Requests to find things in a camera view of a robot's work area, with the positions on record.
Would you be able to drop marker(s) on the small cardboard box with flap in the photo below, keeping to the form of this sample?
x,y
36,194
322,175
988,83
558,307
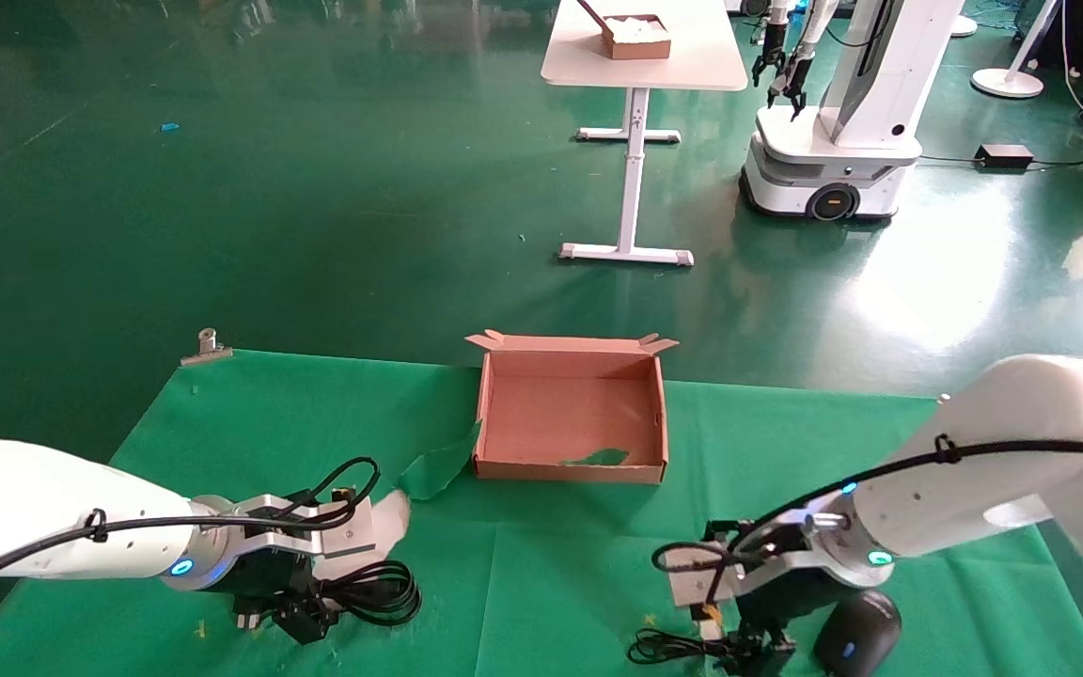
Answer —
x,y
640,49

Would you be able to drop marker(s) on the white wheeled background robot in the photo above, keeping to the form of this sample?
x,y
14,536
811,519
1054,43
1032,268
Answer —
x,y
833,141

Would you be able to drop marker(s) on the green table cloth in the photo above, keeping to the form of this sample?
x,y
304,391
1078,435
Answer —
x,y
551,564

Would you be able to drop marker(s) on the black power adapter brick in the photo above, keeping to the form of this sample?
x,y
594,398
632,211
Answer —
x,y
1005,156

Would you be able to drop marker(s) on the white round stand base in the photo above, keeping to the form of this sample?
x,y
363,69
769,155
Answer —
x,y
1007,83

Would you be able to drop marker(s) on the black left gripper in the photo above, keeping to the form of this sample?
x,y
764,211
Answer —
x,y
274,578

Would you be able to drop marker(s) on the black computer mouse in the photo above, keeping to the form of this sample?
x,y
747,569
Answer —
x,y
856,635

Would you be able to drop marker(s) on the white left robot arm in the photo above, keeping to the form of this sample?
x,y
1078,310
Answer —
x,y
15,489

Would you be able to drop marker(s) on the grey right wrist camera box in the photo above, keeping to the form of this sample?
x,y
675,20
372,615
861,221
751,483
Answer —
x,y
697,578

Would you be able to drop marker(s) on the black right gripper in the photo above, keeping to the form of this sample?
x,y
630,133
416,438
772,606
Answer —
x,y
791,602

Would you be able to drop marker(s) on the background robot arm with gripper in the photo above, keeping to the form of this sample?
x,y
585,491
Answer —
x,y
793,80
769,58

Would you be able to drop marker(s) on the small green cloth scrap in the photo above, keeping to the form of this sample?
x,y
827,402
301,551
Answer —
x,y
603,458

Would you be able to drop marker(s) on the white height-adjustable table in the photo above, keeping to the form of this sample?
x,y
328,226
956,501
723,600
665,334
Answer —
x,y
692,61

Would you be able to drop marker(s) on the small white stand base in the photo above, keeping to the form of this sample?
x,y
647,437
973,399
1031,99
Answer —
x,y
963,26

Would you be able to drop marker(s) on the open brown cardboard box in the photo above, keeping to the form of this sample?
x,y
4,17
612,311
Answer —
x,y
560,414

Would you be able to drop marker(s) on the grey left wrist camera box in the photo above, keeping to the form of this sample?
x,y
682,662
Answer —
x,y
349,527

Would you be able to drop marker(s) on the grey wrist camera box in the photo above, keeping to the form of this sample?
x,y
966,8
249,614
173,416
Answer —
x,y
349,527
697,578

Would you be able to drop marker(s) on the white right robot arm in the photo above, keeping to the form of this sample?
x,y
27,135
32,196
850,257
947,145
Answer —
x,y
1021,404

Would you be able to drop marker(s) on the white packing material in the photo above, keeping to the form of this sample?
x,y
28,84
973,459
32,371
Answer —
x,y
637,28

